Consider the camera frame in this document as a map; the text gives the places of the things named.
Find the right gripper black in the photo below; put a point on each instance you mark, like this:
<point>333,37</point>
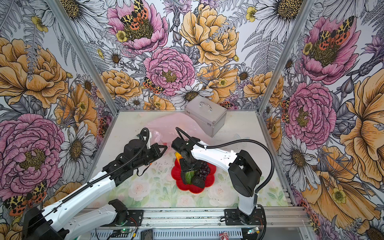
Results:
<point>184,168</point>

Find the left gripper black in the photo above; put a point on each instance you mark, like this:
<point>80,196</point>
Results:
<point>155,148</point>

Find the pink plastic bag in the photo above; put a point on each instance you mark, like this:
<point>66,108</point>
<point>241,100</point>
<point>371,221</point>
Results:
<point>163,129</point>

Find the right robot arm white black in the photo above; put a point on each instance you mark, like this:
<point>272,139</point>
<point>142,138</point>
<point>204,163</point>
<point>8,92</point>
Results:
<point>244,172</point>

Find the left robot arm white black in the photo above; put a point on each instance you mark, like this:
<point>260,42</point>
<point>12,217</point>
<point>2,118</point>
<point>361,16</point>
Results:
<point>61,220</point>

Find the red yellow mango toy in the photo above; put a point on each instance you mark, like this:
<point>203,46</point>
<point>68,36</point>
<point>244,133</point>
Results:
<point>178,157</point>

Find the red flower-shaped plate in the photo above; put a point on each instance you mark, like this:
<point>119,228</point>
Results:
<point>179,177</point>

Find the dark purple grapes toy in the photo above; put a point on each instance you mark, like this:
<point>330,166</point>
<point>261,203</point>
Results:
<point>203,171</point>

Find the dark avocado toy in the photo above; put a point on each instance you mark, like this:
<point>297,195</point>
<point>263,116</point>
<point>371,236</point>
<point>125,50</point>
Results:
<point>199,181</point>

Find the silver metal case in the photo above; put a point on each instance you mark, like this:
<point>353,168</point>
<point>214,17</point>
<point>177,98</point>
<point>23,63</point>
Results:
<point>207,114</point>

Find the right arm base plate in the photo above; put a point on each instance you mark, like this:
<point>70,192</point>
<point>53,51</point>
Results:
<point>234,217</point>

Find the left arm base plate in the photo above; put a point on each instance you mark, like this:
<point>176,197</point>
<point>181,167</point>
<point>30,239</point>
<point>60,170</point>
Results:
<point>129,218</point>

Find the aluminium rail frame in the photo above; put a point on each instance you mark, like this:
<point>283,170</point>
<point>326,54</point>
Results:
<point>197,218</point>

